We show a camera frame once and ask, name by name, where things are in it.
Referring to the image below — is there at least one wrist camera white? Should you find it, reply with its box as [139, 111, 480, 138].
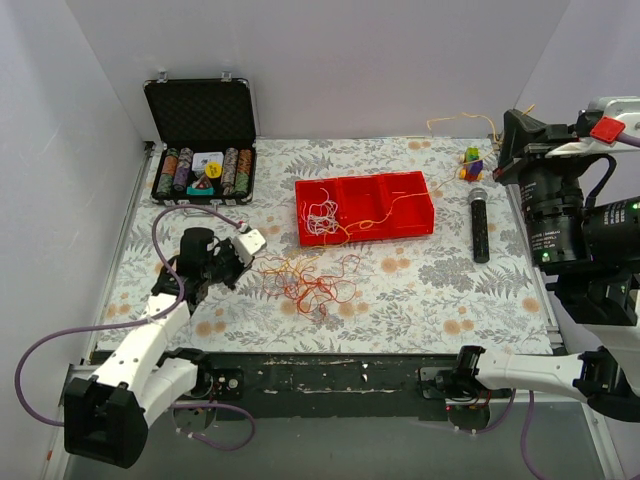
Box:
[232, 223, 267, 266]
[545, 96, 639, 158]

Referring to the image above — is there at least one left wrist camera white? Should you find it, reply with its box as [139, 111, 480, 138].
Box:
[232, 223, 267, 266]

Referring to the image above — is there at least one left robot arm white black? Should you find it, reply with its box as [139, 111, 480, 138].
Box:
[63, 227, 266, 468]

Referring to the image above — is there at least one yellow round chip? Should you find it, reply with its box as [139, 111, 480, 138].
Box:
[204, 162, 223, 179]

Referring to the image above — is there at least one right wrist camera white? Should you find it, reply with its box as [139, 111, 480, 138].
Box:
[545, 96, 639, 158]

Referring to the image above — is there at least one black microphone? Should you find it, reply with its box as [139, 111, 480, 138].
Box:
[469, 188, 490, 264]

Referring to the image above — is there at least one yellow orange cable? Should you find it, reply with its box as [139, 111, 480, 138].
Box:
[322, 103, 536, 249]

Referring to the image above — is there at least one floral table mat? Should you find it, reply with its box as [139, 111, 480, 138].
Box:
[95, 137, 552, 354]

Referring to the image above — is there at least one black poker chip case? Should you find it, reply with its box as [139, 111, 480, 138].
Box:
[143, 74, 257, 206]

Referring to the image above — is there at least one colourful toy block figure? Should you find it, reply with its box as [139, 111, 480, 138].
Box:
[458, 147, 484, 182]

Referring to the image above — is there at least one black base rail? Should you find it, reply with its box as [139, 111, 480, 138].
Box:
[161, 348, 488, 426]

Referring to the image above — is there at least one red three-compartment tray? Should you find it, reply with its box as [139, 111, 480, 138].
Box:
[295, 171, 435, 247]

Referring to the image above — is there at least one white card deck box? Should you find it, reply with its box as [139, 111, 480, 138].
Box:
[192, 151, 224, 169]

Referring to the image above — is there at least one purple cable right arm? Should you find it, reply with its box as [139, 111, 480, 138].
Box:
[469, 389, 556, 480]

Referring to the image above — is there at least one white cable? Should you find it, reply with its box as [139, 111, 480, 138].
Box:
[298, 187, 344, 237]

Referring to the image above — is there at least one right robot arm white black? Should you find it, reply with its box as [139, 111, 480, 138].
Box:
[442, 109, 639, 422]

